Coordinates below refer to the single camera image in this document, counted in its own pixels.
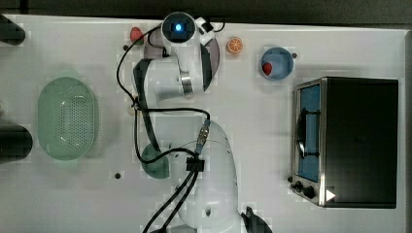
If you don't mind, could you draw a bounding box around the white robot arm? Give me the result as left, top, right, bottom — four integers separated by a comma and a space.
133, 12, 273, 233

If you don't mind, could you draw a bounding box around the red fruit in bowl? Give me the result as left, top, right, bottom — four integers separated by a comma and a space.
262, 62, 272, 76

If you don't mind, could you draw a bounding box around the orange slice toy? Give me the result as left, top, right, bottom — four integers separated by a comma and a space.
226, 37, 243, 54

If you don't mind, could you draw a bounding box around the blue bowl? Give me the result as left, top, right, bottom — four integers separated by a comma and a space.
260, 47, 294, 80

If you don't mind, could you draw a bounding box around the red strawberry toy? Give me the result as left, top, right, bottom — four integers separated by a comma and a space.
129, 27, 145, 46

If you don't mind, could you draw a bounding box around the green perforated strainer basket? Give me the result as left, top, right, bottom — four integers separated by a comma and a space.
38, 77, 95, 160

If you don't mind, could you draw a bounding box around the black toaster oven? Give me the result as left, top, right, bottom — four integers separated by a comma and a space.
288, 77, 399, 209

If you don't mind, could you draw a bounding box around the black cylinder lower left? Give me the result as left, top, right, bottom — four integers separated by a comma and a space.
0, 124, 33, 164

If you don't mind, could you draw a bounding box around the black cylinder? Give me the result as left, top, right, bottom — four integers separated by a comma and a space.
0, 124, 33, 164
0, 15, 25, 46

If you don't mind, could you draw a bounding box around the black cylinder upper left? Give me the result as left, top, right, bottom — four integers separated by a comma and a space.
0, 15, 25, 46

